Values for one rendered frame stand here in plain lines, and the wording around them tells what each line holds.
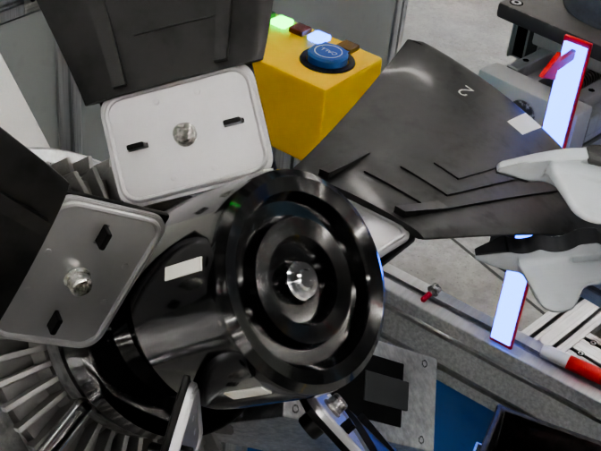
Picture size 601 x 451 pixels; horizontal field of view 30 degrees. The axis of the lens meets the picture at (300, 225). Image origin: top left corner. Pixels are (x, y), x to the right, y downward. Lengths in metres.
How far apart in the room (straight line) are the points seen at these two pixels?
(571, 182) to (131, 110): 0.27
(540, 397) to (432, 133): 0.41
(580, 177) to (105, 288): 0.30
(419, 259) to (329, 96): 1.63
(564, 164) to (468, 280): 1.94
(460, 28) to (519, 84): 2.53
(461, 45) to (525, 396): 2.65
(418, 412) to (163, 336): 0.32
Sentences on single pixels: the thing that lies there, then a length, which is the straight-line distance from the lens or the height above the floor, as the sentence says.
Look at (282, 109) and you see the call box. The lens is 1.11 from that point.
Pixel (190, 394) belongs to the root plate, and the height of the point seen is 1.19.
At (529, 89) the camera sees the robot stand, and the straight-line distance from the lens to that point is 1.30.
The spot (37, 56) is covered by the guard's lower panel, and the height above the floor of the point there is 0.90.
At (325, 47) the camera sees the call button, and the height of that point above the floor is 1.08.
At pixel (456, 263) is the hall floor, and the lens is 2.69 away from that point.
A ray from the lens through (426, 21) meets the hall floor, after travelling 3.84.
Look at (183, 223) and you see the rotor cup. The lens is 0.58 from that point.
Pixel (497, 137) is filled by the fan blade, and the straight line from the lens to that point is 0.84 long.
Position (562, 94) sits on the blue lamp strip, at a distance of 0.97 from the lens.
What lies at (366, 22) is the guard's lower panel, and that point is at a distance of 2.12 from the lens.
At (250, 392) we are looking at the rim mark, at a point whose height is 1.18.
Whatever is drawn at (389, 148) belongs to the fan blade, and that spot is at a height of 1.18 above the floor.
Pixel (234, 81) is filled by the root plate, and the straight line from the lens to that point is 0.63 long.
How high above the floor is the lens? 1.58
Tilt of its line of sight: 35 degrees down
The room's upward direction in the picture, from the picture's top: 6 degrees clockwise
